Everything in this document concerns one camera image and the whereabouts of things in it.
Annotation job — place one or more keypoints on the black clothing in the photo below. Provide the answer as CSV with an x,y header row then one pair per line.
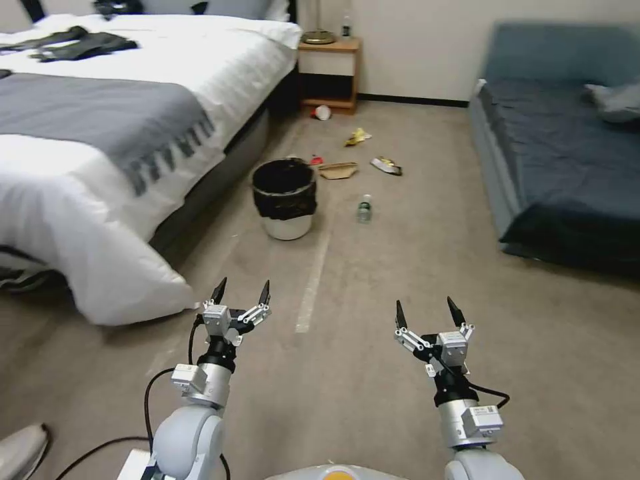
x,y
75,45

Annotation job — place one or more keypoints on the brown paper bag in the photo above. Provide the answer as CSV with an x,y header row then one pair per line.
x,y
339,171

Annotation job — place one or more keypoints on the grey fringed bed blanket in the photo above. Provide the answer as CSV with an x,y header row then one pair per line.
x,y
100,115

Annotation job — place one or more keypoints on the black headboard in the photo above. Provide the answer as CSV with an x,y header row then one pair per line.
x,y
294,10

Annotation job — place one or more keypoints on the clear plastic bottle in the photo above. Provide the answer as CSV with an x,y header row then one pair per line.
x,y
364,211

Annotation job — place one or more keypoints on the wooden nightstand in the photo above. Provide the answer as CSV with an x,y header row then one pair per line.
x,y
330,62

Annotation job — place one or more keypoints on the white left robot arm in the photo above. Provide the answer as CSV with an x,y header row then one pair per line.
x,y
187,440

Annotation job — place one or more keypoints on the dark drink bottle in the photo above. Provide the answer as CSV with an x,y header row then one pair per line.
x,y
346,27

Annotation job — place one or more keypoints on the grey shoe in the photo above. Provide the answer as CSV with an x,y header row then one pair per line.
x,y
22,450

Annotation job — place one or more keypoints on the small red scrap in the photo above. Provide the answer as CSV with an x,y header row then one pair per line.
x,y
316,160

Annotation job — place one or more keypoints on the red and white paper cup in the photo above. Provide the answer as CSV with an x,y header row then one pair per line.
x,y
322,113

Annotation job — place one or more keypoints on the white robot front shell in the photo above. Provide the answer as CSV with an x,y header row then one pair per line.
x,y
345,473

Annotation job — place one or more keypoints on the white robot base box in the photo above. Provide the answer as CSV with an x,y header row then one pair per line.
x,y
137,467

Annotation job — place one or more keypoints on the brass lamp base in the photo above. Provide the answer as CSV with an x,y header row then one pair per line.
x,y
318,36

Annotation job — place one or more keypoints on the bed with white duvet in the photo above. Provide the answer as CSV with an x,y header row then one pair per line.
x,y
125,225

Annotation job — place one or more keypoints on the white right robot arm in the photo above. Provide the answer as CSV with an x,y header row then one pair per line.
x,y
465,430

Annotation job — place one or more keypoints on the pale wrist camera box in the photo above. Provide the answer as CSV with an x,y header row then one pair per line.
x,y
452,350
216,320

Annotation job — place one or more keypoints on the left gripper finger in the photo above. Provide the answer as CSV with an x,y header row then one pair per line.
x,y
217,291
261,305

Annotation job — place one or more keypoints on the white trash can black liner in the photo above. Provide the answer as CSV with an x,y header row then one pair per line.
x,y
285,200

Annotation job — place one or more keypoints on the white pillow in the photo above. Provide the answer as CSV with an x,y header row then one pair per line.
x,y
235,7

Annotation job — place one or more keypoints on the shiny snack wrapper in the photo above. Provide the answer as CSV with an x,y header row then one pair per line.
x,y
386,166

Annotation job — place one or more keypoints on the yellow crumpled wrapper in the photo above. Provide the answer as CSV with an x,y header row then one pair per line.
x,y
356,137

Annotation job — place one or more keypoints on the grey-blue cushion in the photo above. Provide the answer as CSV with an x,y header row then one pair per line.
x,y
615,102

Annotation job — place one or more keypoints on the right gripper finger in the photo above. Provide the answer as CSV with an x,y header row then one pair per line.
x,y
459,315
406,332

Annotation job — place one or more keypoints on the blue sofa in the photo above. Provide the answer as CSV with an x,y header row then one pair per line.
x,y
565,165

